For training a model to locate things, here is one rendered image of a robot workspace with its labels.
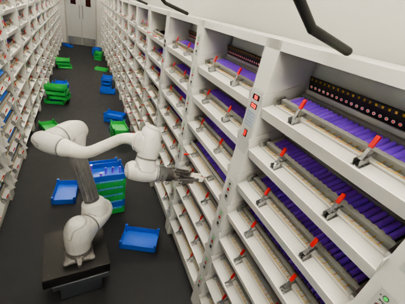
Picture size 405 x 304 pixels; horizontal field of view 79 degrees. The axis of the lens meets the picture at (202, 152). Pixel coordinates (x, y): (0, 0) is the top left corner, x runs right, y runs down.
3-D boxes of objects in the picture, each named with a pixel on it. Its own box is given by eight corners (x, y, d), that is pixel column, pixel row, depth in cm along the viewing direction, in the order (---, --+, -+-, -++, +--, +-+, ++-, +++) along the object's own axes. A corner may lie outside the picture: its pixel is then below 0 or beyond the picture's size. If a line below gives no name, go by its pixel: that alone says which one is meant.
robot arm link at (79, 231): (58, 251, 154) (55, 225, 144) (78, 230, 170) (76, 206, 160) (81, 259, 152) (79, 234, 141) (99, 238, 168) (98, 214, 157)
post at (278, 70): (194, 312, 170) (283, 40, 86) (190, 298, 177) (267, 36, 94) (220, 303, 179) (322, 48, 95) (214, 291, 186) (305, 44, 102)
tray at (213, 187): (219, 206, 136) (219, 194, 130) (184, 150, 182) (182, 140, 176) (251, 193, 141) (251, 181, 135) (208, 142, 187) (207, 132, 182)
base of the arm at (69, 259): (63, 272, 148) (62, 266, 146) (63, 244, 165) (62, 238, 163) (96, 264, 157) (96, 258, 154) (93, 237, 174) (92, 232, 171)
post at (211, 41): (167, 234, 224) (205, 20, 140) (164, 226, 231) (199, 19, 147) (187, 230, 232) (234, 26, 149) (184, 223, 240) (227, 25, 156)
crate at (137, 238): (118, 248, 202) (119, 241, 198) (125, 229, 219) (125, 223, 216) (155, 253, 204) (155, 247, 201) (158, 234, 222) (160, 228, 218)
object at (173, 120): (179, 144, 189) (177, 129, 181) (160, 113, 236) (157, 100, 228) (204, 137, 194) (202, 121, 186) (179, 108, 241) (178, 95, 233)
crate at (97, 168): (89, 183, 203) (89, 175, 200) (85, 169, 218) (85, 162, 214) (126, 178, 219) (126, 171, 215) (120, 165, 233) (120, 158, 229)
